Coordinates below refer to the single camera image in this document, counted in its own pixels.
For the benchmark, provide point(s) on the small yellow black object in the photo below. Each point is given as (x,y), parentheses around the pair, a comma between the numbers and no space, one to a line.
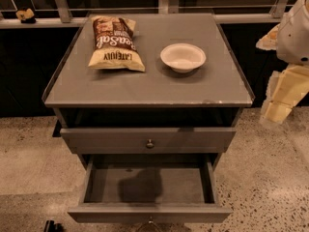
(26,16)

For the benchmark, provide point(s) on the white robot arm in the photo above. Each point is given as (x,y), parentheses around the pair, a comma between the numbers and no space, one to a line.
(290,40)

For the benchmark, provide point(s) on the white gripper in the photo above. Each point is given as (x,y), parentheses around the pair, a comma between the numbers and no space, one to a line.
(295,38)

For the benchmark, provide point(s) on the round metal floor object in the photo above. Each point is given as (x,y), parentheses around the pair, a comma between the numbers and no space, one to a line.
(149,226)

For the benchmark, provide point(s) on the white paper bowl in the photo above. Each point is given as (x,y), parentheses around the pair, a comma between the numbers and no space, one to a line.
(183,57)

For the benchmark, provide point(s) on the grey drawer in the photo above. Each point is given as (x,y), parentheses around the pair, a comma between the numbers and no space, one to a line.
(148,140)
(168,188)

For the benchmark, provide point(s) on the grey wooden drawer cabinet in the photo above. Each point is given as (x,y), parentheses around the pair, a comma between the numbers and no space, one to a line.
(213,96)

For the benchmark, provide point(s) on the black object on floor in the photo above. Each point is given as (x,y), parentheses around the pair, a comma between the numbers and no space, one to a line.
(52,226)

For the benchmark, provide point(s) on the metal window railing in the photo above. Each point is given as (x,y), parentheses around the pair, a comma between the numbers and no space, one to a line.
(52,13)

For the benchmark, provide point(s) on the sea salt chip bag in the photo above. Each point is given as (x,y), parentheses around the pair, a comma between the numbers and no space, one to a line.
(114,46)

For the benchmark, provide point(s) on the grey top drawer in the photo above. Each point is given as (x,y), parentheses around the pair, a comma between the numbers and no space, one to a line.
(148,140)

